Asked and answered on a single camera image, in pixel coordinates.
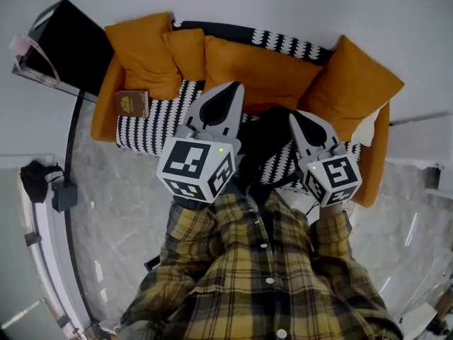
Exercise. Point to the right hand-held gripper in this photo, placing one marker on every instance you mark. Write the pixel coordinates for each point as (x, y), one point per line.
(339, 175)

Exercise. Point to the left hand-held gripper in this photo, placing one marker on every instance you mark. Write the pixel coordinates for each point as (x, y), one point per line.
(184, 161)

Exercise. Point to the black garment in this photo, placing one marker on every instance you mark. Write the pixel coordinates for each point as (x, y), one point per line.
(262, 136)

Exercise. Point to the orange sofa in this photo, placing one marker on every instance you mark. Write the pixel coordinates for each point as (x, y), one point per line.
(104, 112)

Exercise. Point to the person's right forearm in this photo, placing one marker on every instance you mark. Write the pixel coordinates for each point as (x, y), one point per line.
(336, 239)

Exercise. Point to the person's left forearm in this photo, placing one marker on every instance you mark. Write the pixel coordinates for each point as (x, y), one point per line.
(184, 236)

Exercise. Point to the small white pillow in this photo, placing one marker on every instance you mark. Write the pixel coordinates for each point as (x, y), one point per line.
(366, 127)

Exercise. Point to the black white patterned throw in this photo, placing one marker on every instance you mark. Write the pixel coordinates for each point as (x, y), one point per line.
(159, 133)

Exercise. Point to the long orange back cushion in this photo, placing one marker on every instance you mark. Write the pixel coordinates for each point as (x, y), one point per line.
(262, 76)

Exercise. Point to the square orange cushion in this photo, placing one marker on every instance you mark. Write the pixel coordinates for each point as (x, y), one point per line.
(141, 55)
(354, 83)

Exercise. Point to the small orange cushion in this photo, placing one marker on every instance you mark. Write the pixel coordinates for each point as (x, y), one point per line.
(185, 51)

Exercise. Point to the brown book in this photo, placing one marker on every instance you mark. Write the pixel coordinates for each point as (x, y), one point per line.
(131, 104)

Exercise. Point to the person's yellow plaid shirt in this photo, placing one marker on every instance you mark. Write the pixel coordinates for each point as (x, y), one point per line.
(255, 278)

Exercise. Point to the small black box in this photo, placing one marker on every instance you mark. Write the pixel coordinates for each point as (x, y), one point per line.
(153, 263)

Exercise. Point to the black side cabinet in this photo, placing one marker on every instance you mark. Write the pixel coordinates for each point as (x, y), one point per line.
(70, 48)

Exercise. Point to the dark grey box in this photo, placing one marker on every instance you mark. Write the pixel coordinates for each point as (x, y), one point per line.
(64, 197)

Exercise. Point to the black bag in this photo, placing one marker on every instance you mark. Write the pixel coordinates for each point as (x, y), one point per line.
(35, 181)

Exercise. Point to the white window ledge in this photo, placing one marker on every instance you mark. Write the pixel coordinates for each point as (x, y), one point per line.
(46, 260)

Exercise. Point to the black window bracket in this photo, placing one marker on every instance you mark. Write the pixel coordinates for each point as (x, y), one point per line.
(63, 321)
(32, 238)

